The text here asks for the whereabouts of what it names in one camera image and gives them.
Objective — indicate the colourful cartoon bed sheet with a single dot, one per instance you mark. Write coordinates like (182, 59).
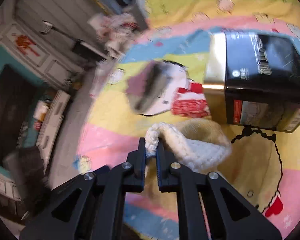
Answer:
(264, 163)

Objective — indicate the red white knit sock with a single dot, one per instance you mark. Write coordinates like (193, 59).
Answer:
(190, 102)

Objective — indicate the white cabinet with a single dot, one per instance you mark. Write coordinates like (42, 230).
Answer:
(51, 125)

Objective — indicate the purple knit garment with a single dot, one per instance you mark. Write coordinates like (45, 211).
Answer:
(144, 88)

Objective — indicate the black and gold box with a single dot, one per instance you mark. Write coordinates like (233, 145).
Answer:
(253, 79)

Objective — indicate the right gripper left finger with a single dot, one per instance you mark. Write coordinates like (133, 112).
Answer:
(89, 206)

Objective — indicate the pile of clothes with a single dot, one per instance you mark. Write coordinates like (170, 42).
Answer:
(118, 33)

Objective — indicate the cream yellow knit sweater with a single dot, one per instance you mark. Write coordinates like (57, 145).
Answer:
(198, 143)

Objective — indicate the black speaker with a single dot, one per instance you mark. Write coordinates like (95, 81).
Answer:
(27, 170)

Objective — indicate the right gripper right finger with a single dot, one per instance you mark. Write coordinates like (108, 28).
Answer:
(208, 206)

